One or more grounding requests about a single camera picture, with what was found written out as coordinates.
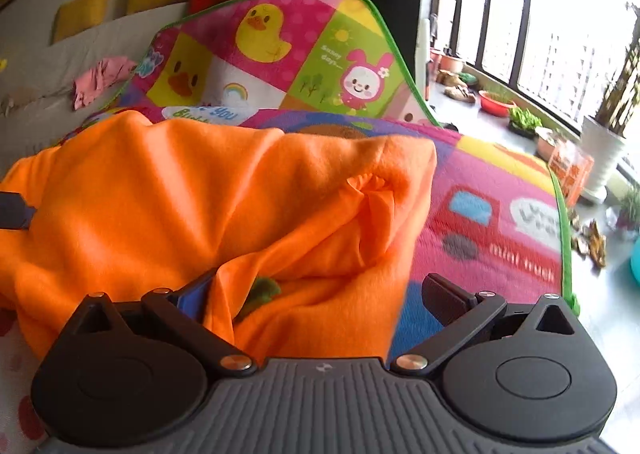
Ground pink garment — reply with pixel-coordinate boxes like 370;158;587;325
72;59;138;110

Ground white plant pot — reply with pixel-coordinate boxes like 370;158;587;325
580;114;628;200

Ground red basin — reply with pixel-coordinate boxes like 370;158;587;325
479;90;517;116

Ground small grey pot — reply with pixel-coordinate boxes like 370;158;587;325
535;126;566;160

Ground black window frame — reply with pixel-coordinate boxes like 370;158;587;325
420;0;640;175

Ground small potted plant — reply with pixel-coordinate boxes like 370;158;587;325
615;184;640;235

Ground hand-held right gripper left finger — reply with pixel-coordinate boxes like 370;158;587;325
64;270;259;379

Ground orange fleece garment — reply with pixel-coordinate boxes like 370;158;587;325
0;109;438;365

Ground orange packet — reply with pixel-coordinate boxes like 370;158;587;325
547;139;596;207

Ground brown sandals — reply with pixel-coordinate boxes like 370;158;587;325
444;84;477;104

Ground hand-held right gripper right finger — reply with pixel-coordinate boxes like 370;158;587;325
391;273;577;378

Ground grey covered sofa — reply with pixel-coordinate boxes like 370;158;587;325
0;0;201;175

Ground black tray of green sprouts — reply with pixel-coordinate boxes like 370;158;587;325
507;106;543;137

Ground colourful cartoon play mat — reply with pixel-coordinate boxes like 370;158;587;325
60;0;581;365

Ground pink flower pot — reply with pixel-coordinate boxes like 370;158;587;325
437;54;466;75

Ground brown dried roots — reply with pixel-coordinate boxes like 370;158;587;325
570;214;608;267

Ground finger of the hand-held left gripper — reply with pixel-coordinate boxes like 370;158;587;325
0;190;37;231

